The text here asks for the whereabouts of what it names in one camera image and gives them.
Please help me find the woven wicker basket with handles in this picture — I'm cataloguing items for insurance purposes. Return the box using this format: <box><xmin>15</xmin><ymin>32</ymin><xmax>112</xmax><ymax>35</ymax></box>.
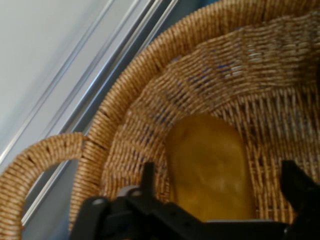
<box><xmin>0</xmin><ymin>0</ymin><xmax>320</xmax><ymax>240</ymax></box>

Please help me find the yellow-brown potato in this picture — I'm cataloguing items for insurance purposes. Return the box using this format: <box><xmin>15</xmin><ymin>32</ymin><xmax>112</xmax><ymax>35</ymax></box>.
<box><xmin>166</xmin><ymin>113</ymin><xmax>257</xmax><ymax>223</ymax></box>

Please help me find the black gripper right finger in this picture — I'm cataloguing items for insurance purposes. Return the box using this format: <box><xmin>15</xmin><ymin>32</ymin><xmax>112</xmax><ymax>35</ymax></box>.
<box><xmin>280</xmin><ymin>159</ymin><xmax>320</xmax><ymax>240</ymax></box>

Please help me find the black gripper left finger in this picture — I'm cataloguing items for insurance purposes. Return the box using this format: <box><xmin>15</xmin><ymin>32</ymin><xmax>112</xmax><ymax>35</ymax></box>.
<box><xmin>70</xmin><ymin>161</ymin><xmax>208</xmax><ymax>240</ymax></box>

